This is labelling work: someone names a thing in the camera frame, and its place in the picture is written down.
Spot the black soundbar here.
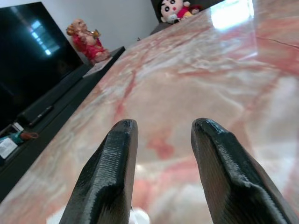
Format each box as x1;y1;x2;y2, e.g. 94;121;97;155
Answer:
17;64;92;124

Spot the white mat under statue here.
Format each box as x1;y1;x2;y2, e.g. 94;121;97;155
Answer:
82;62;106;78

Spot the red dressed plush doll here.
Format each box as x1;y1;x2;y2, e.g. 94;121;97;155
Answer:
177;0;203;21

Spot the teal small object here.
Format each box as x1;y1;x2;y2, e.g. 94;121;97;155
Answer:
0;132;24;144

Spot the black remote control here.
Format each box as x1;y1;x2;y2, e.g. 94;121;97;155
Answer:
28;105;55;127

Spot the black flat screen television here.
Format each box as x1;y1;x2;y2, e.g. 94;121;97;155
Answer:
0;1;85;131

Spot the red laughing Buddha statue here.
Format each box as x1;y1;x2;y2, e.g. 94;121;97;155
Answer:
66;18;112;66

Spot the dark low television cabinet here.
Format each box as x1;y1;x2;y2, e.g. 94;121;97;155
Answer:
0;46;126;185

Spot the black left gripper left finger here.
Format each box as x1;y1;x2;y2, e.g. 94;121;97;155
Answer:
58;119;139;224

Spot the cartoon boy plush doll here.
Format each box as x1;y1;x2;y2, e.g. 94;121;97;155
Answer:
158;0;182;24

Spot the orange cord loop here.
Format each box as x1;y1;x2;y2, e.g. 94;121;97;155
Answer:
21;132;39;141

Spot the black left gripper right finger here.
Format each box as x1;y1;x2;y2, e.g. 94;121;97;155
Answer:
191;118;294;224

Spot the small white card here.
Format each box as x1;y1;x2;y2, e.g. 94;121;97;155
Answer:
10;122;24;133

